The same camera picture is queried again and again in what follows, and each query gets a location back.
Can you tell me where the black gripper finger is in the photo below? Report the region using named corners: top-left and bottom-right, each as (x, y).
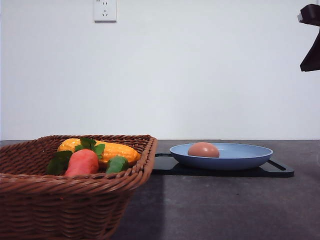
top-left (297, 4), bottom-right (320, 72)

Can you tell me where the blue plastic plate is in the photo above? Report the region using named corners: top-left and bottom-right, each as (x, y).
top-left (169, 143), bottom-right (273, 171)

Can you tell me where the brown egg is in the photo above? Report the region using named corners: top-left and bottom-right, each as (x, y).
top-left (187, 142), bottom-right (220, 158)

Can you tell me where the brown woven wicker basket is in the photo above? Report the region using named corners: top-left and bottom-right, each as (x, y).
top-left (0, 134), bottom-right (157, 240)

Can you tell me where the black serving tray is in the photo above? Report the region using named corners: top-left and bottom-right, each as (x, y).
top-left (152, 153), bottom-right (294, 178)

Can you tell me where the yellow toy corn cob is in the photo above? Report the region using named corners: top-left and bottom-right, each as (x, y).
top-left (58, 138), bottom-right (141, 163)

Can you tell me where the green toy vegetable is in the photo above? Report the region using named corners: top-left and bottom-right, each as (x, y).
top-left (106, 155), bottom-right (129, 174)

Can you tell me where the orange toy carrot with leaves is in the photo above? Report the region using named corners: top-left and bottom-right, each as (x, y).
top-left (47, 138), bottom-right (106, 177)

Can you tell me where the white wall power socket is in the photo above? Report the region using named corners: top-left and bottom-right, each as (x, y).
top-left (93, 0), bottom-right (117, 24)

